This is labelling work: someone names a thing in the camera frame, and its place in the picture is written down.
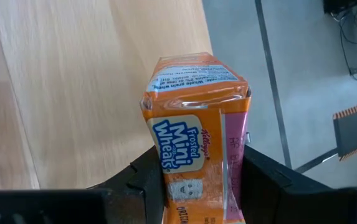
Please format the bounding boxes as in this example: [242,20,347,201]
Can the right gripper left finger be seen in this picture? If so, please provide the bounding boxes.
[87,145,166,224]

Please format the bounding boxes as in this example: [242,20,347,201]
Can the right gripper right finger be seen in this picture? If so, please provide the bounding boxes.
[240,144,333,224]

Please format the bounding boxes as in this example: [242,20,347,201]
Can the orange Mini Wheats cereal box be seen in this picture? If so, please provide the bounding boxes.
[140,52,252,224]

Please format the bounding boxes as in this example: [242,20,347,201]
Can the black equipment stand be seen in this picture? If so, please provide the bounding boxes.
[323,0,357,15]

